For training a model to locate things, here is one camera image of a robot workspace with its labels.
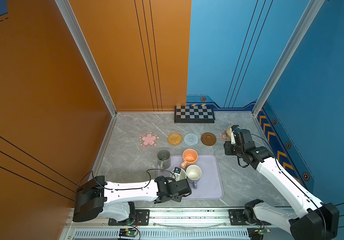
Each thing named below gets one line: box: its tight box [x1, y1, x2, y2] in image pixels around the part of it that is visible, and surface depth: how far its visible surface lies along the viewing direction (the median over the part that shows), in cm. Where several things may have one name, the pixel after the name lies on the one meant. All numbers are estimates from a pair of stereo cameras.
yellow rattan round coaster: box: [167, 132, 183, 146], surface depth 105 cm
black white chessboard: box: [174, 106, 216, 123], surface depth 118 cm
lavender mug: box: [186, 164, 202, 189], surface depth 84 cm
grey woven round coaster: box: [183, 133, 199, 146], surface depth 105 cm
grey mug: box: [156, 149, 171, 172], surface depth 87 cm
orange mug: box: [181, 148, 198, 169], surface depth 89 cm
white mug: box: [170, 167, 187, 182], surface depth 72 cm
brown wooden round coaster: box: [200, 132, 217, 146], surface depth 105 cm
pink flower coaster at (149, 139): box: [138, 130, 160, 149], surface depth 107 cm
